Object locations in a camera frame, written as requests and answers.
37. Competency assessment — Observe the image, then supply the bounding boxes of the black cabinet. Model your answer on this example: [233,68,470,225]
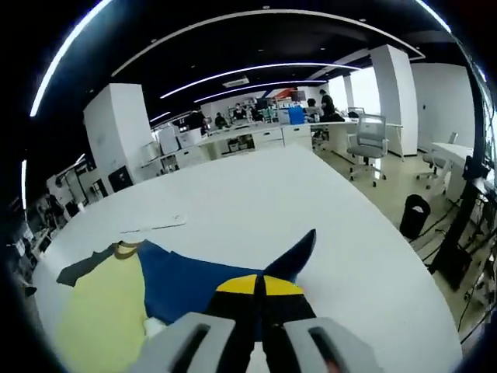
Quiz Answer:
[107,165,135,193]

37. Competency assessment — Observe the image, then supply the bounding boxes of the red blue wall banner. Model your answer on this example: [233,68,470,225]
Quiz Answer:
[263,87,308,100]

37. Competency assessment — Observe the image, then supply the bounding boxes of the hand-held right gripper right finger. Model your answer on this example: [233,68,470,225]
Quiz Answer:
[259,274,385,373]

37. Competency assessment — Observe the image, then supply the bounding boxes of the white square pillar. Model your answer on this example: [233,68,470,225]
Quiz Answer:
[82,82,157,184]
[367,44,421,157]

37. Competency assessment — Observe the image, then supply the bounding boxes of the black trash bin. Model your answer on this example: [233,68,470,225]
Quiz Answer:
[398,193,432,240]

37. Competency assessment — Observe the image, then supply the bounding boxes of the small white desk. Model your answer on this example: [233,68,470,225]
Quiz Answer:
[429,141,475,204]

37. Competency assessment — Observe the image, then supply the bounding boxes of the yellow blue garment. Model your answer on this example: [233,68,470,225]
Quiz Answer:
[56,228,318,373]

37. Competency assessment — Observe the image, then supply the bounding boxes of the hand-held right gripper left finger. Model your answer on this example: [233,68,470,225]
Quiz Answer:
[130,274,259,373]

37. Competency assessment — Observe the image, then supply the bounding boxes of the long white workbench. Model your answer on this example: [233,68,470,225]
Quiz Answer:
[155,120,404,166]

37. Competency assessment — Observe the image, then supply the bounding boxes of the white storage box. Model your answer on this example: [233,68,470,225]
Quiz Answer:
[178,130,203,149]

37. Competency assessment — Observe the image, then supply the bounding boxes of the black equipment stand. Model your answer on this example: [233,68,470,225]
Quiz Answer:
[426,153,497,292]

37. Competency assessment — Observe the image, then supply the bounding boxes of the grey mesh office chair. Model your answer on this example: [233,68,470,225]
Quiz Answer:
[415,131,459,190]
[346,113,390,188]

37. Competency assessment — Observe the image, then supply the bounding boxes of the white appliance box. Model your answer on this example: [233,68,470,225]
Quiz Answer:
[158,126,180,155]

